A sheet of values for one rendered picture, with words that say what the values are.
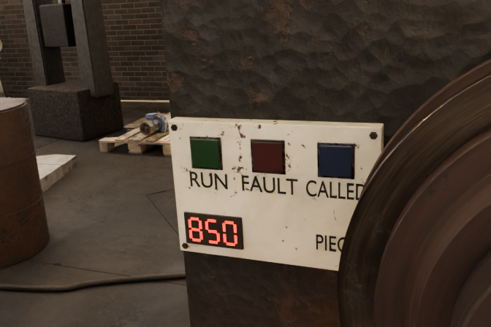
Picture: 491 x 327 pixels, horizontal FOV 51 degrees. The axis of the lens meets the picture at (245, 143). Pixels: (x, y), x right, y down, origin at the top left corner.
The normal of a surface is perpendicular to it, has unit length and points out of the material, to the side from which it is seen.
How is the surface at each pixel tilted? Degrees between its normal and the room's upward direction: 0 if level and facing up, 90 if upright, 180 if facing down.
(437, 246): 66
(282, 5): 90
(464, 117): 90
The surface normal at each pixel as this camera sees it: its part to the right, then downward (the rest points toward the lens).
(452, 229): -0.89, -0.37
